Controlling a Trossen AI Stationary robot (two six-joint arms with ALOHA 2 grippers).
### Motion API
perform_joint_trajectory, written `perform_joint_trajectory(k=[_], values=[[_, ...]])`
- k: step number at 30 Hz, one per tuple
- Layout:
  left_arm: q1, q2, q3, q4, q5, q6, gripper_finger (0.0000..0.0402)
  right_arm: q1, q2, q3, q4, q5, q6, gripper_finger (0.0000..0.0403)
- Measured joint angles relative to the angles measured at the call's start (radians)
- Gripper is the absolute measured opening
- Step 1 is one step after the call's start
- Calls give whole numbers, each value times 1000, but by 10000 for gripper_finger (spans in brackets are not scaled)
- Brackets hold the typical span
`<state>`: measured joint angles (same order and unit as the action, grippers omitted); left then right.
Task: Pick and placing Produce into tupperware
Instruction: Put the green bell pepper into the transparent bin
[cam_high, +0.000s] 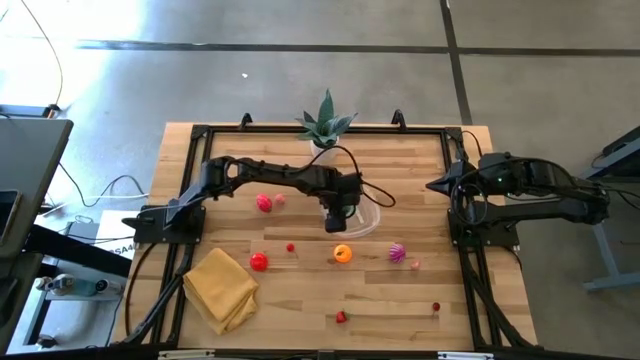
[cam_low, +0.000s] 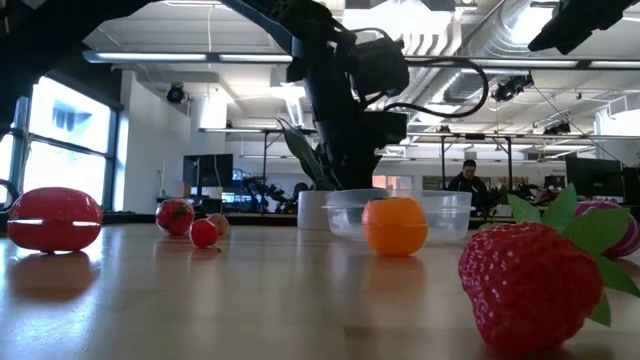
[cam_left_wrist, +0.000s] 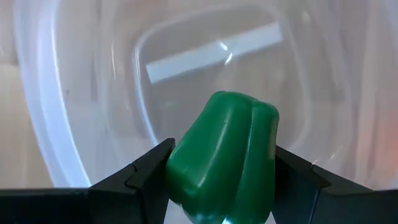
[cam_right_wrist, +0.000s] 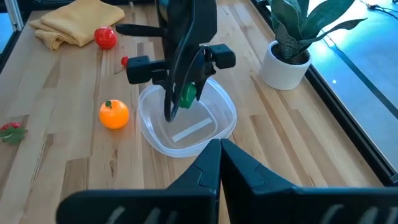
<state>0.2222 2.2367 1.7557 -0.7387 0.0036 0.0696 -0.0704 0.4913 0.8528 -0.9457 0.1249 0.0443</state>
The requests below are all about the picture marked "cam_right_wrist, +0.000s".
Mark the folded yellow cloth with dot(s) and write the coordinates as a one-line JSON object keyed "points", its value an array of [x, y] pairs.
{"points": [[77, 21]]}

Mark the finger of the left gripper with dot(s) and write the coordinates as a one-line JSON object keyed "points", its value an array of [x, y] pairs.
{"points": [[203, 71], [173, 93]]}

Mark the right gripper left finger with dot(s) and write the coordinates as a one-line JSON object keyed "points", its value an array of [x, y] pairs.
{"points": [[186, 205]]}

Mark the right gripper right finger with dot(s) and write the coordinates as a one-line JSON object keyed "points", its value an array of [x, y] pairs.
{"points": [[280, 205]]}

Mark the red toy strawberry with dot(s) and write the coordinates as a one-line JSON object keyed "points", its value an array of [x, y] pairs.
{"points": [[11, 133]]}

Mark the clear plastic tupperware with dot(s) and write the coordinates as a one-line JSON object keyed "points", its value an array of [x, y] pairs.
{"points": [[217, 119]]}

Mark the green snake plant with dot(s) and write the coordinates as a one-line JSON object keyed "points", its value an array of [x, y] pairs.
{"points": [[295, 28]]}

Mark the red toy tomato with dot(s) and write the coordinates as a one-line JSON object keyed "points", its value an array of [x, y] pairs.
{"points": [[105, 38]]}

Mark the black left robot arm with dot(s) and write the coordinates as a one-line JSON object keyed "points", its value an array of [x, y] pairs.
{"points": [[140, 30]]}

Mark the white plant pot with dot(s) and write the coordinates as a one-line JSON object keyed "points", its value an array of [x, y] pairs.
{"points": [[280, 74]]}

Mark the small red cherry tomato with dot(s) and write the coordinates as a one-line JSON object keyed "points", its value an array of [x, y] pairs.
{"points": [[124, 61]]}

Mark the orange toy fruit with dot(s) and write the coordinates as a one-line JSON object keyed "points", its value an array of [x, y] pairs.
{"points": [[114, 115]]}

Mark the silver metal bar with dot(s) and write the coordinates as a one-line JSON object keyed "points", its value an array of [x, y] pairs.
{"points": [[14, 14]]}

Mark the green toy bell pepper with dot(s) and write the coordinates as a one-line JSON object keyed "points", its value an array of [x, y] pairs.
{"points": [[187, 98]]}

